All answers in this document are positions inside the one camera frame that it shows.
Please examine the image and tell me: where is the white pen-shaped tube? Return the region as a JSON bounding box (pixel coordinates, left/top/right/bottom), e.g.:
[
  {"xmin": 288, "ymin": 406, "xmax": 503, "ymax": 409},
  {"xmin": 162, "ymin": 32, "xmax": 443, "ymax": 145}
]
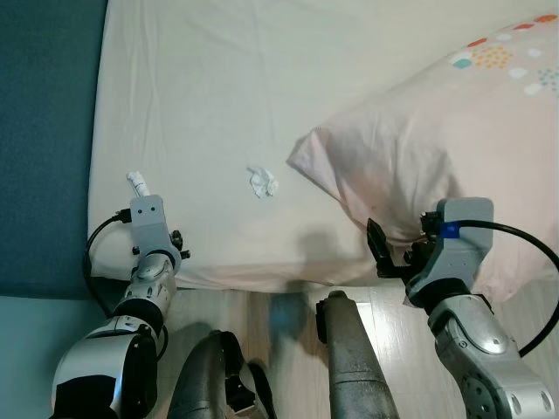
[{"xmin": 127, "ymin": 170, "xmax": 151, "ymax": 200}]

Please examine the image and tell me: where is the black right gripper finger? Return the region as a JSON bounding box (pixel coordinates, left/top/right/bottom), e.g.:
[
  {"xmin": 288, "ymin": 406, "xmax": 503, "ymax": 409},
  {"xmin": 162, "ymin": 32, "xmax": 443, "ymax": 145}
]
[{"xmin": 367, "ymin": 218, "xmax": 394, "ymax": 278}]

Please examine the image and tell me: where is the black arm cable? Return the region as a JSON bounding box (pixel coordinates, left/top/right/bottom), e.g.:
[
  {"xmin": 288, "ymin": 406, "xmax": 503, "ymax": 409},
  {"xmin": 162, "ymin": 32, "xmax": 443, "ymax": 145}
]
[
  {"xmin": 85, "ymin": 209, "xmax": 134, "ymax": 317},
  {"xmin": 454, "ymin": 218, "xmax": 559, "ymax": 357}
]

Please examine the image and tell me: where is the pink pillow with dot print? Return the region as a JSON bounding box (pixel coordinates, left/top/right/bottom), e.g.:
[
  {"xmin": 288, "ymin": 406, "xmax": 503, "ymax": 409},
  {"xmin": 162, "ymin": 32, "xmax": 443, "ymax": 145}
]
[{"xmin": 286, "ymin": 13, "xmax": 559, "ymax": 302}]

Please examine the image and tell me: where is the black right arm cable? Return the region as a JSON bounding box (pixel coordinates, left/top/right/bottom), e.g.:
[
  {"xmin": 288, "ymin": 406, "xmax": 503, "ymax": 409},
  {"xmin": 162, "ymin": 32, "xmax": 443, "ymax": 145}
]
[{"xmin": 454, "ymin": 218, "xmax": 559, "ymax": 357}]

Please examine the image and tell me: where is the dark teal upholstered headboard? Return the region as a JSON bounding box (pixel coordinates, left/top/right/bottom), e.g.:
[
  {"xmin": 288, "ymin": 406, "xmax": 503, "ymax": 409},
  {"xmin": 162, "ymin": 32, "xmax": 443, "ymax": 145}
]
[{"xmin": 0, "ymin": 0, "xmax": 110, "ymax": 302}]

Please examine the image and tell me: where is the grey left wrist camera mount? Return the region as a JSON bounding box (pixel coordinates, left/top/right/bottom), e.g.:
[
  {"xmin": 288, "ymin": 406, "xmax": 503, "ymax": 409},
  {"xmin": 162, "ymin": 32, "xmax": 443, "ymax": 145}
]
[{"xmin": 129, "ymin": 196, "xmax": 183, "ymax": 263}]

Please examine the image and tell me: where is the white tissue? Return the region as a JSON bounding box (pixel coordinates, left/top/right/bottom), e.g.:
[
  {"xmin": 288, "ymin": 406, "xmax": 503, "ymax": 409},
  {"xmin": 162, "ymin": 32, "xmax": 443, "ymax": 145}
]
[{"xmin": 246, "ymin": 166, "xmax": 280, "ymax": 200}]

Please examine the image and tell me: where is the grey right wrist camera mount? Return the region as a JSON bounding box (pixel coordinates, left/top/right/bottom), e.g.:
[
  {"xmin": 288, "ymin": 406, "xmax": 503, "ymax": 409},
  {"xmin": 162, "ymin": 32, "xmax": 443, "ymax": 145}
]
[{"xmin": 407, "ymin": 197, "xmax": 494, "ymax": 302}]

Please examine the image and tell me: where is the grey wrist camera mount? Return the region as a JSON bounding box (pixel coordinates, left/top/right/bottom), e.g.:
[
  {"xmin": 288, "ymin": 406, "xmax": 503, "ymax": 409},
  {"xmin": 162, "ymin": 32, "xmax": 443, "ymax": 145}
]
[
  {"xmin": 129, "ymin": 196, "xmax": 183, "ymax": 263},
  {"xmin": 407, "ymin": 197, "xmax": 494, "ymax": 302}
]

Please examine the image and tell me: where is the grey right robot leg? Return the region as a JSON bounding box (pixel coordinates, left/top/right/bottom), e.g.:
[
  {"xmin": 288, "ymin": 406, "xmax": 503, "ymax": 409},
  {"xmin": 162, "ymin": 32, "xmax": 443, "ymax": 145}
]
[{"xmin": 314, "ymin": 291, "xmax": 390, "ymax": 419}]

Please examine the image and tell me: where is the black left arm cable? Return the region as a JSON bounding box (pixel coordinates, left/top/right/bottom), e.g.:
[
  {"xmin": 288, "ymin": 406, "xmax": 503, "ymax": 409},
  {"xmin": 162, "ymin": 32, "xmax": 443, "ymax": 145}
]
[{"xmin": 85, "ymin": 209, "xmax": 134, "ymax": 317}]

